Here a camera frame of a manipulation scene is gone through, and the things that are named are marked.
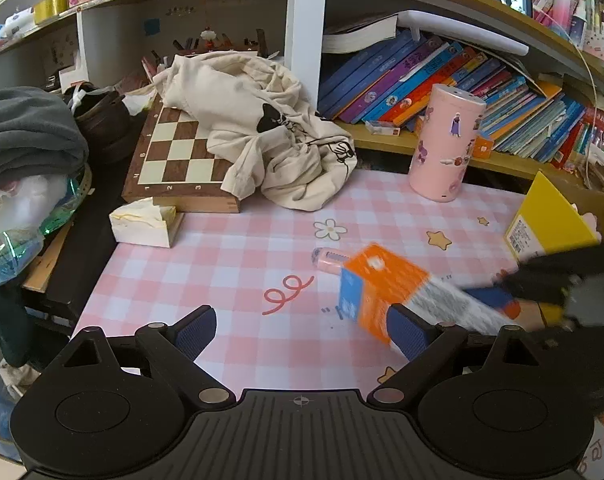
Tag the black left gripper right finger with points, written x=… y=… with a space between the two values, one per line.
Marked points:
x=475 y=404

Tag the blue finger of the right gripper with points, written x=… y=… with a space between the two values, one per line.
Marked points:
x=496 y=298

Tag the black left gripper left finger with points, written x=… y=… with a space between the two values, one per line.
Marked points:
x=118 y=405

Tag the orange white carton box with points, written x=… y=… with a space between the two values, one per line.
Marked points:
x=375 y=279

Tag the pink utility knife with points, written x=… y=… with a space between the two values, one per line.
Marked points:
x=329 y=260

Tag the yellow cardboard box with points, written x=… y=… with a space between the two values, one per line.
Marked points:
x=556 y=215

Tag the pink sticker cylinder container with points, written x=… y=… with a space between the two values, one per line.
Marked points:
x=446 y=141

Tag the small orange box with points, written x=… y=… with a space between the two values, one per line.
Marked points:
x=482 y=147

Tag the small white paper box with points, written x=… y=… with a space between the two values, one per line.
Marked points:
x=145 y=223

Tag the pink checkered table mat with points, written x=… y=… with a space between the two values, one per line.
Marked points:
x=278 y=321

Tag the small white card box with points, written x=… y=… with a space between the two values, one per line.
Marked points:
x=382 y=128

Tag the row of leaning books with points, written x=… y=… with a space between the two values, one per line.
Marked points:
x=391 y=81

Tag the wooden chessboard box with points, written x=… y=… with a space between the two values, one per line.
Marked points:
x=172 y=166

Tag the grey folded blanket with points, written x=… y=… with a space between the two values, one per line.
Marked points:
x=38 y=136

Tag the beige crumpled cloth bag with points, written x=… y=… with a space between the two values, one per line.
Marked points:
x=256 y=118

